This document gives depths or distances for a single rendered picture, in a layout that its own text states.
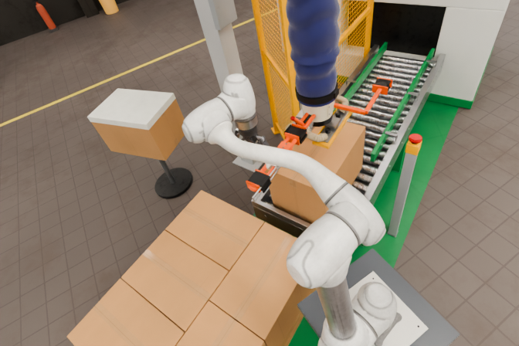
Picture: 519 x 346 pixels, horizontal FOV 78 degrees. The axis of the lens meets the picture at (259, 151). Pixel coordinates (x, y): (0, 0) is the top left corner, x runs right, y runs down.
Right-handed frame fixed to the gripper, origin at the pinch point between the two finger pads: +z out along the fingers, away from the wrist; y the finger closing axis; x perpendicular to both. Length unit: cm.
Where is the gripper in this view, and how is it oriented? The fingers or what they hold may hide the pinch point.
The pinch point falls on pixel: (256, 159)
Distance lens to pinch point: 137.9
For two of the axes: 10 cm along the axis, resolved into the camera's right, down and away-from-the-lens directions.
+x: -5.6, 6.5, -5.2
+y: -8.1, -3.0, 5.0
